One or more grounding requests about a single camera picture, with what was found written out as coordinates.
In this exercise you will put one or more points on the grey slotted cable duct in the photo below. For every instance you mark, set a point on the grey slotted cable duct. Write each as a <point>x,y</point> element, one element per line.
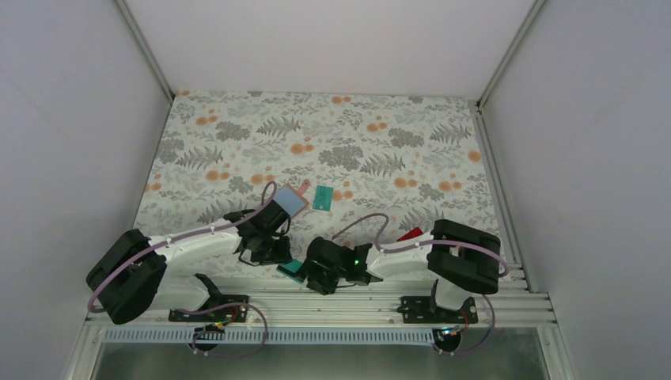
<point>285,335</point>

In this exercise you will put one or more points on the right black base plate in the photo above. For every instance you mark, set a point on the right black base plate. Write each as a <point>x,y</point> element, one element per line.
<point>420,310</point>

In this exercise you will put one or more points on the teal card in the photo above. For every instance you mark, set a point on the teal card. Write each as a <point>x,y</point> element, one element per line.
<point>323,198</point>
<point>293,270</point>

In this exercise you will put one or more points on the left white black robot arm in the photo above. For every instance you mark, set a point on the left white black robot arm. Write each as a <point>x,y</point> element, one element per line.
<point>140,273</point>

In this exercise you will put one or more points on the aluminium rail frame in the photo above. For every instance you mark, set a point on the aluminium rail frame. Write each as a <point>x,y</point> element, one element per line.
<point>286,303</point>

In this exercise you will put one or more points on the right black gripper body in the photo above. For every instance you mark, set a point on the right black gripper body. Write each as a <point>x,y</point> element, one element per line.
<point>322,279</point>

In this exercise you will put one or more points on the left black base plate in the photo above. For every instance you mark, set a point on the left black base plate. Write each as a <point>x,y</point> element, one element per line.
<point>225,309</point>

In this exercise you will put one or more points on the red card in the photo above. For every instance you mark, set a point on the red card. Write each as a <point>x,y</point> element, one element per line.
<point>412,235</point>

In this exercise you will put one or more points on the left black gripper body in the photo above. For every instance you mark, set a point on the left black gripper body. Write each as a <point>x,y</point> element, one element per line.
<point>267,253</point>

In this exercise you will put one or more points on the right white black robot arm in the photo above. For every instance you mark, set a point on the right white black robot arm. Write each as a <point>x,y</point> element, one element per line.
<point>463,260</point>

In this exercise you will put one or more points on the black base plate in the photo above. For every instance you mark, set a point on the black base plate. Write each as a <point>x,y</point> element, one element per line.
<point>225,309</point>
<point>420,310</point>

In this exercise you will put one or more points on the floral patterned table mat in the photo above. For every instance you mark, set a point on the floral patterned table mat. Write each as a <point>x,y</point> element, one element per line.
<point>393,163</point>

